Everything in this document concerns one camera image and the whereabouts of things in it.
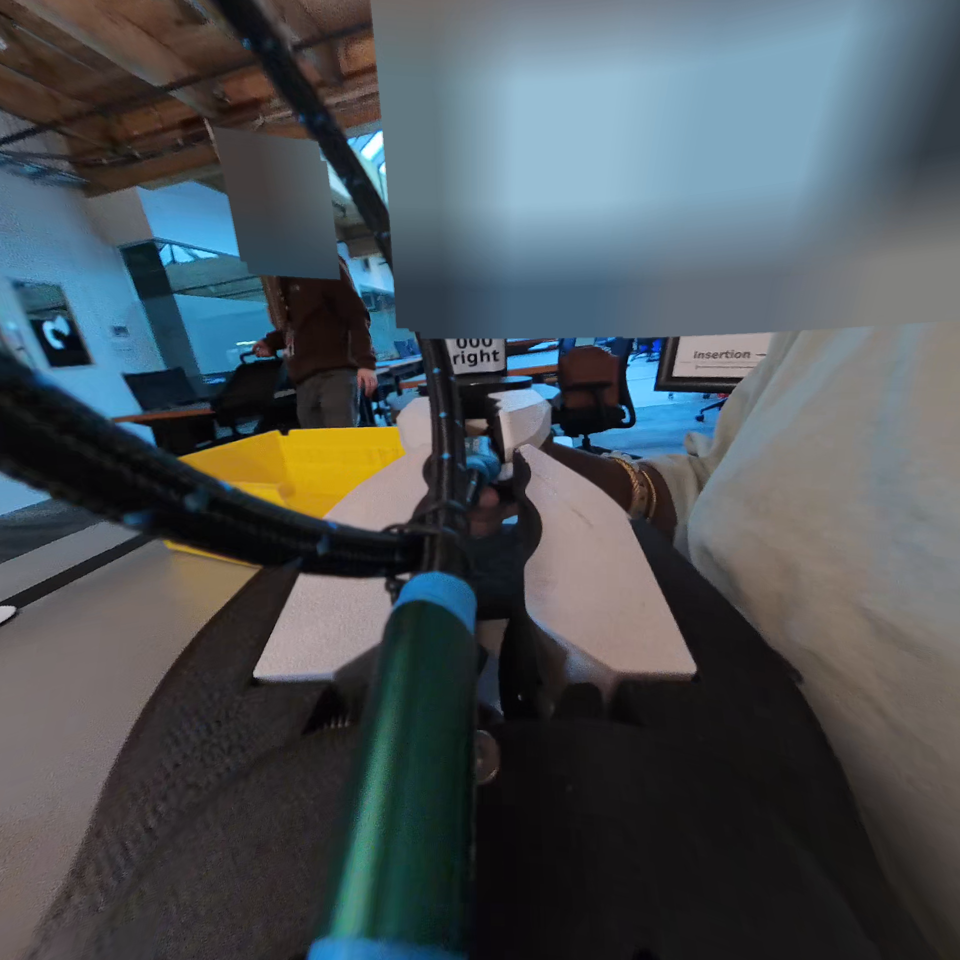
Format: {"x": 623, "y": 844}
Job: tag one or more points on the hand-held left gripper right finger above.
{"x": 600, "y": 592}

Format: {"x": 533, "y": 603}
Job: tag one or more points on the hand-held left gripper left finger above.
{"x": 337, "y": 630}

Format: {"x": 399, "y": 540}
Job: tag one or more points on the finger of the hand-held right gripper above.
{"x": 414, "y": 424}
{"x": 525, "y": 424}

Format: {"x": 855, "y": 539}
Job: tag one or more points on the yellow plastic bins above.
{"x": 315, "y": 465}

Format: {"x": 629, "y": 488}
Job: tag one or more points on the person's right hand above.
{"x": 585, "y": 469}

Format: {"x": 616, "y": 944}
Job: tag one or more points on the brown office chair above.
{"x": 592, "y": 382}

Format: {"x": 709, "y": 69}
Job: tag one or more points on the black office chair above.
{"x": 247, "y": 390}

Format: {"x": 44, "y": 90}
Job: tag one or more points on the black framed sign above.
{"x": 720, "y": 367}

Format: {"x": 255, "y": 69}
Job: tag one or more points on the person in cream sweater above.
{"x": 825, "y": 600}

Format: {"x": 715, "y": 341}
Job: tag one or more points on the long desk with black chairs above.
{"x": 165, "y": 414}

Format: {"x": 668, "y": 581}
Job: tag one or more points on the phone icon wall sign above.
{"x": 56, "y": 330}

